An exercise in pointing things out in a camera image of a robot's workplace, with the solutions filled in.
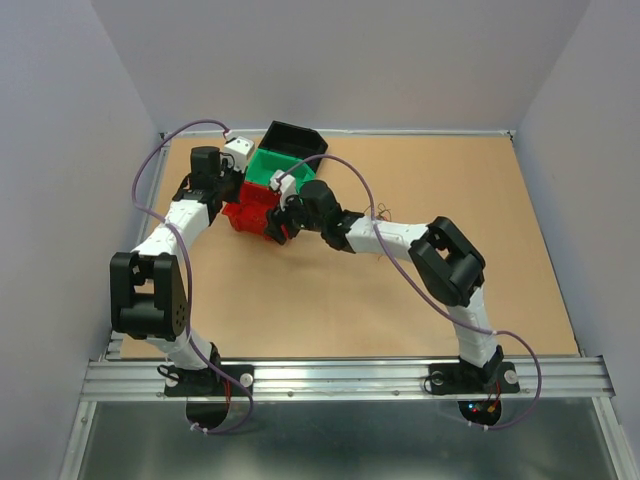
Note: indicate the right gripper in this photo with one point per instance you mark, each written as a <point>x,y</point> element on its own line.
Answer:
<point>278,217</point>

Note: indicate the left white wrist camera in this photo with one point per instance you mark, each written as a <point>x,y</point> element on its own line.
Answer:
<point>240,150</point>

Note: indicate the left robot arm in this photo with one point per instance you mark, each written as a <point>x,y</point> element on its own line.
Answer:
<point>149,297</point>

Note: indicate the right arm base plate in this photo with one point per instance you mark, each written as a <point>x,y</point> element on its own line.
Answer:
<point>458,379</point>

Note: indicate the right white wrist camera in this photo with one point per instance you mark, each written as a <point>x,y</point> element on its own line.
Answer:
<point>283,184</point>

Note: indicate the red plastic bin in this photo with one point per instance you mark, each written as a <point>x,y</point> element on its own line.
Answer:
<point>249,213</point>

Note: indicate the aluminium mounting rail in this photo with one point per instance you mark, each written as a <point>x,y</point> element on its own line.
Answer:
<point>336,380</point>

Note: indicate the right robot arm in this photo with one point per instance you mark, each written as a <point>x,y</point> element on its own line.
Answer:
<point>450,267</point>

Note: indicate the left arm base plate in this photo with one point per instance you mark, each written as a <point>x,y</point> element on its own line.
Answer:
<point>180,383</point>

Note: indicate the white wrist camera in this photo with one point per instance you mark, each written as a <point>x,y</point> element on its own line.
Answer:
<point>283,184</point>
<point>240,150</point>

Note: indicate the black plastic bin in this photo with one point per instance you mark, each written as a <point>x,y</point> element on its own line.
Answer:
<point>292,140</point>

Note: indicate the green plastic bin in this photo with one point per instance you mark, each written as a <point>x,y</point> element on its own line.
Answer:
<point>265,163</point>

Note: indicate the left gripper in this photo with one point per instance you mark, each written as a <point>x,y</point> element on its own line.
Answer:
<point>239,177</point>

